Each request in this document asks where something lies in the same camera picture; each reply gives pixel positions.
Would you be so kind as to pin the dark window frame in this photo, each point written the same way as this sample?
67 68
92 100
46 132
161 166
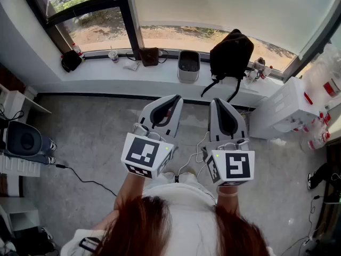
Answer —
128 15

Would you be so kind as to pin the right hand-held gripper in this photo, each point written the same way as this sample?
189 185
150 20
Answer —
237 167

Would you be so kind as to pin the clear bag of bottles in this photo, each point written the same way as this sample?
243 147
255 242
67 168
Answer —
319 95

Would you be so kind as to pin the small black pouch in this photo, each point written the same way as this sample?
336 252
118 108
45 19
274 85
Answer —
71 61

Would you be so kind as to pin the clear plastic packet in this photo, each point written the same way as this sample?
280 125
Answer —
131 66

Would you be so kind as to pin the brown handbag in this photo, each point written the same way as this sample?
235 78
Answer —
149 57

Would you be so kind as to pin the white shelf unit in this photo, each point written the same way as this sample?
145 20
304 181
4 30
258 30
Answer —
18 100

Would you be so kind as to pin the white metal cabinet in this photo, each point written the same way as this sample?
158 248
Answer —
285 108

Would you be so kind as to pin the person's white shirt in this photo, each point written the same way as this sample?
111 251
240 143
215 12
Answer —
186 217

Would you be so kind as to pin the black backpack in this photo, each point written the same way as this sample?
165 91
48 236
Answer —
231 55

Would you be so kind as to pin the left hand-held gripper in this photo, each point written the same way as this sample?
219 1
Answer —
139 153

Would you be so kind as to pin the person's left forearm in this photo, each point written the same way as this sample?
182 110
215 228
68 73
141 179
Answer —
130 191

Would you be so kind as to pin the person's beige shoe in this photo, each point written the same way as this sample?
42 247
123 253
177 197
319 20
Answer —
187 175
169 176

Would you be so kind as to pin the clear plastic cup with straw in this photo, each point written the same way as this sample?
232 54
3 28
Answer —
113 56

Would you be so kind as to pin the black round chair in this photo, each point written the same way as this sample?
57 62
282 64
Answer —
24 140

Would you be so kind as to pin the person's right forearm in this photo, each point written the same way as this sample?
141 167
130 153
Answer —
227 204

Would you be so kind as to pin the red cap plastic bottle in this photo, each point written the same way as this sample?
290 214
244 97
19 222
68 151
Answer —
77 50
266 72

